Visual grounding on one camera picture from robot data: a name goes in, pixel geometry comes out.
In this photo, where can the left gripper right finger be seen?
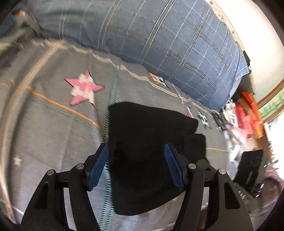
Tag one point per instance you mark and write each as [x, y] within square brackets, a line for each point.
[226, 210]

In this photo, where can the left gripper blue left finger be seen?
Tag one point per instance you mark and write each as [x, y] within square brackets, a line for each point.
[46, 209]

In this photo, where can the black pants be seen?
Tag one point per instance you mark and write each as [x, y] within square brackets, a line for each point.
[140, 178]

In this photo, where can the clear plastic bag pile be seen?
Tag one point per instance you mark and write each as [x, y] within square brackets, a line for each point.
[227, 122]

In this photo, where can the red plastic bag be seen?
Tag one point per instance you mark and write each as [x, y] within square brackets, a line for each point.
[248, 116]

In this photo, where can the grey patterned bedspread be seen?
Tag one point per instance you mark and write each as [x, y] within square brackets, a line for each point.
[54, 110]

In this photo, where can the blue plaid pillow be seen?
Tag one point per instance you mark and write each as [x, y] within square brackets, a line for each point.
[183, 42]

